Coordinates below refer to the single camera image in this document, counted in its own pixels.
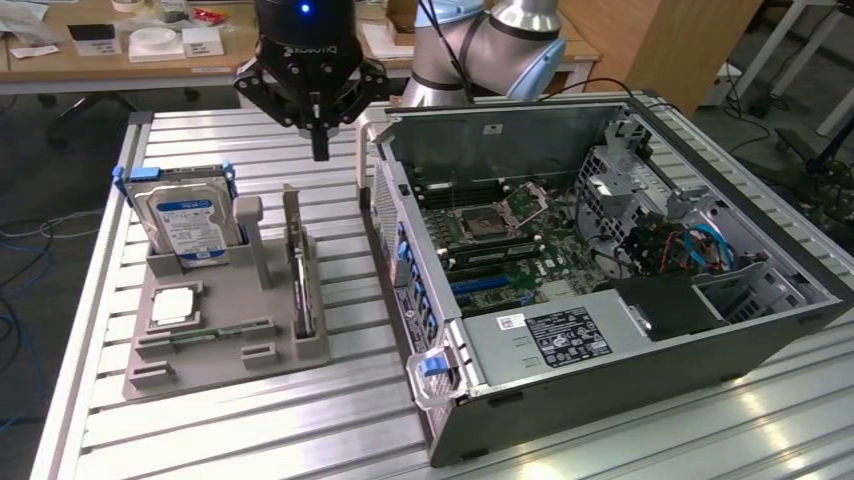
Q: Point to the grey parts rack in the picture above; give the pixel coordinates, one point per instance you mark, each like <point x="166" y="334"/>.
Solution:
<point x="227" y="360"/>

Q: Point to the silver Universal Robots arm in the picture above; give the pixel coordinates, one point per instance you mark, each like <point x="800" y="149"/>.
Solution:
<point x="441" y="55"/>

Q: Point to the green motherboard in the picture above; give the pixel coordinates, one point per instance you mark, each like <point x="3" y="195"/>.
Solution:
<point x="534" y="270"/>

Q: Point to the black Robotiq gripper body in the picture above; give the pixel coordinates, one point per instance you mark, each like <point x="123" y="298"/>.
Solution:
<point x="307" y="45"/>

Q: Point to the grey power supply unit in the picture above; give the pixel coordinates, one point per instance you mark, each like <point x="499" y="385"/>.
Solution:
<point x="534" y="360"/>

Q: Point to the white box with black top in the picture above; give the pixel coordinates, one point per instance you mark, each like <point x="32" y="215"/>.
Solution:
<point x="95" y="40"/>

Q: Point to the installed RAM stick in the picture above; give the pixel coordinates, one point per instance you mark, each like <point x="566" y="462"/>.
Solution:
<point x="494" y="252"/>

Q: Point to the wooden cabinet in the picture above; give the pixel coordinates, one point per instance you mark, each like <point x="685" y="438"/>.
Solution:
<point x="688" y="45"/>

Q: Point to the metal socket cover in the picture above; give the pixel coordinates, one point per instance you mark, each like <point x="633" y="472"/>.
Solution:
<point x="530" y="195"/>

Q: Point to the black chair base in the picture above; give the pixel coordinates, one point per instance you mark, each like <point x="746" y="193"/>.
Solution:
<point x="80" y="107"/>

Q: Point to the stack of white papers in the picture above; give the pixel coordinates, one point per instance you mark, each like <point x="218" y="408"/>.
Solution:
<point x="390" y="45"/>

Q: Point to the CPU socket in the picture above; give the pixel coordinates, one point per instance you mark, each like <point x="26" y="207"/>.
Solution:
<point x="482" y="222"/>

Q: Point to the white table frame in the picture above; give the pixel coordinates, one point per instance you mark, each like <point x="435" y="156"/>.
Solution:
<point x="788" y="35"/>

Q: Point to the green RAM stick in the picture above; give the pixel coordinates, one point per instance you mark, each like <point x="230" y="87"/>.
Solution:
<point x="214" y="334"/>

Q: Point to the blue case latch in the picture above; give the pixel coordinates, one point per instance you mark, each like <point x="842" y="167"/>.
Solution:
<point x="431" y="365"/>

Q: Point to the plain white box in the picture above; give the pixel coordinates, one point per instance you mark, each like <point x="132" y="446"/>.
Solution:
<point x="202" y="42"/>

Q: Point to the tape roll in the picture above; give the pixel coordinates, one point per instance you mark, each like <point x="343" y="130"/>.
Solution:
<point x="127" y="5"/>

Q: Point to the cardboard box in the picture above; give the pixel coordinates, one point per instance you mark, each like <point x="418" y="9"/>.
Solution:
<point x="402" y="12"/>

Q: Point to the silver CPU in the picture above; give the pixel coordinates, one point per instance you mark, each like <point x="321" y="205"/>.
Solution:
<point x="174" y="307"/>

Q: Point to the metal disk bay cage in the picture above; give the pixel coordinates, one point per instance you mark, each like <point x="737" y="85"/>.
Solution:
<point x="621" y="195"/>

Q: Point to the graphics card with metal bracket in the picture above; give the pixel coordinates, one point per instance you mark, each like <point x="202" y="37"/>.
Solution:
<point x="302" y="280"/>

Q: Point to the white paper label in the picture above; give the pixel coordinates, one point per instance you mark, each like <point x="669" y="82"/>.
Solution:
<point x="34" y="51"/>

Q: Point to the open black PC case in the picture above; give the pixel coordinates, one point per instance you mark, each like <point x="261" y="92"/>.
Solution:
<point x="668" y="380"/>

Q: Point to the red packet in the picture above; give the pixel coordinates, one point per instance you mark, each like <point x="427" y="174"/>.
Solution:
<point x="207" y="15"/>

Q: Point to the blue expansion slot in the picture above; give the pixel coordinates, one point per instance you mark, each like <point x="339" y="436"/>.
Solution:
<point x="481" y="284"/>

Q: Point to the white box with bowl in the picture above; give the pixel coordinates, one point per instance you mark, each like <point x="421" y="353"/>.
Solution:
<point x="156" y="45"/>

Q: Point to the hard disk in blue caddy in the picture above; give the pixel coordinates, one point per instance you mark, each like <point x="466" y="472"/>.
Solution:
<point x="183" y="220"/>

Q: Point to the wooden desk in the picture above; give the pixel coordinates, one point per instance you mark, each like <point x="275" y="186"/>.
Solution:
<point x="134" y="72"/>

